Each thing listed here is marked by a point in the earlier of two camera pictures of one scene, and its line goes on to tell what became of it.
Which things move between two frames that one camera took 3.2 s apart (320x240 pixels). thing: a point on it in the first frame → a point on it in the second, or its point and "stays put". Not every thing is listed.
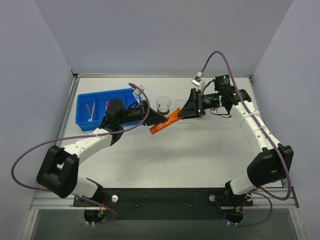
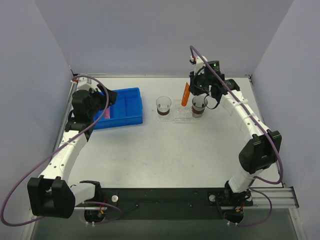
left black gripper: (145, 114) → (106, 97)
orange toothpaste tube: (171, 119) → (186, 95)
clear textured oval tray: (176, 105) stays put
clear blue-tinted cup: (163, 104) stays put
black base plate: (163, 203) stays put
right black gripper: (195, 103) → (196, 88)
